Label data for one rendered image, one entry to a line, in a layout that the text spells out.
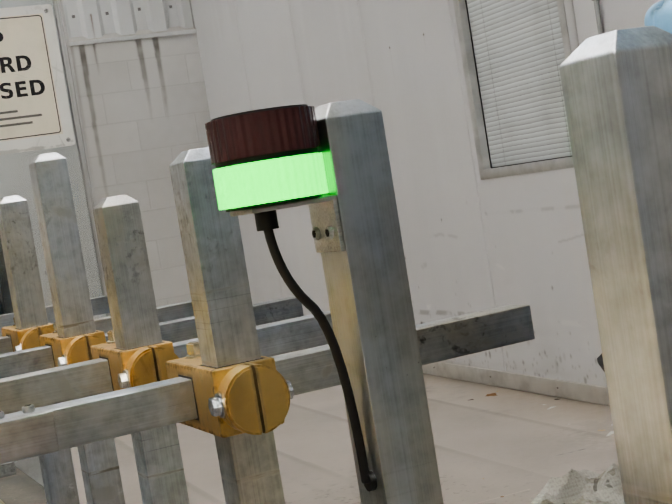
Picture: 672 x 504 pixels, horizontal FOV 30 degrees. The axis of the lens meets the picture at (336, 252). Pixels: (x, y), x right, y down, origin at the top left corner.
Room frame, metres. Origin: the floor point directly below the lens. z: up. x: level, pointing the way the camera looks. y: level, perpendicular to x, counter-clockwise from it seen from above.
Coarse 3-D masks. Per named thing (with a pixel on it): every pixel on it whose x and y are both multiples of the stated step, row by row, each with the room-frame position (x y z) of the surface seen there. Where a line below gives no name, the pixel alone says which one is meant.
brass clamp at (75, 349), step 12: (48, 336) 1.41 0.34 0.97; (72, 336) 1.36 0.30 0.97; (84, 336) 1.34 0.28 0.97; (96, 336) 1.35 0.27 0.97; (60, 348) 1.35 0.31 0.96; (72, 348) 1.33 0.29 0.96; (84, 348) 1.34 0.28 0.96; (60, 360) 1.34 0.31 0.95; (72, 360) 1.33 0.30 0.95; (84, 360) 1.34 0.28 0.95
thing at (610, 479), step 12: (612, 468) 0.79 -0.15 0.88; (552, 480) 0.79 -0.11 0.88; (564, 480) 0.79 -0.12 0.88; (576, 480) 0.79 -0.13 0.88; (588, 480) 0.79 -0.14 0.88; (600, 480) 0.79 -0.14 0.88; (612, 480) 0.79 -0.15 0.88; (540, 492) 0.80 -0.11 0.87; (552, 492) 0.79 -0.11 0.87; (564, 492) 0.79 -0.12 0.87; (576, 492) 0.79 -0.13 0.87; (588, 492) 0.79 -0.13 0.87; (600, 492) 0.78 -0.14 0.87; (612, 492) 0.78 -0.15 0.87
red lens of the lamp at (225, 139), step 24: (216, 120) 0.66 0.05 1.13; (240, 120) 0.65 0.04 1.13; (264, 120) 0.65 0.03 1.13; (288, 120) 0.65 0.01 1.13; (312, 120) 0.67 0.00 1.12; (216, 144) 0.66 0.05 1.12; (240, 144) 0.65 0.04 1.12; (264, 144) 0.65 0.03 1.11; (288, 144) 0.65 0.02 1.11; (312, 144) 0.66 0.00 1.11
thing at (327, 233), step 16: (240, 160) 0.66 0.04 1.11; (256, 160) 0.65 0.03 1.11; (240, 208) 0.66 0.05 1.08; (256, 208) 0.66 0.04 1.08; (272, 208) 0.66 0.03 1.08; (320, 208) 0.69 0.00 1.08; (336, 208) 0.68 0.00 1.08; (256, 224) 0.68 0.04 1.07; (272, 224) 0.67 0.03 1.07; (320, 224) 0.70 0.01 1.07; (336, 224) 0.68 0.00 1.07; (272, 240) 0.68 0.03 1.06; (320, 240) 0.70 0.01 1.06; (336, 240) 0.68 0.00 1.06; (272, 256) 0.68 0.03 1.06; (288, 272) 0.68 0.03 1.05; (304, 304) 0.68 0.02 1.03; (320, 320) 0.68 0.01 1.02; (336, 352) 0.68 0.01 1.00; (352, 400) 0.68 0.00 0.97; (352, 416) 0.68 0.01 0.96; (352, 432) 0.69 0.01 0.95; (368, 480) 0.69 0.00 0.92
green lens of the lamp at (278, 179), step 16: (272, 160) 0.65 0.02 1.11; (288, 160) 0.65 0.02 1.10; (304, 160) 0.66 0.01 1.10; (320, 160) 0.67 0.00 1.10; (224, 176) 0.66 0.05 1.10; (240, 176) 0.65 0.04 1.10; (256, 176) 0.65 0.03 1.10; (272, 176) 0.65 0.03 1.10; (288, 176) 0.65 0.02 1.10; (304, 176) 0.66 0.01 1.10; (320, 176) 0.67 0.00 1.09; (224, 192) 0.66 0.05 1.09; (240, 192) 0.65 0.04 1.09; (256, 192) 0.65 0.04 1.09; (272, 192) 0.65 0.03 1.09; (288, 192) 0.65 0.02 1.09; (304, 192) 0.66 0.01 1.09; (320, 192) 0.67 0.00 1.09; (224, 208) 0.66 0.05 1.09
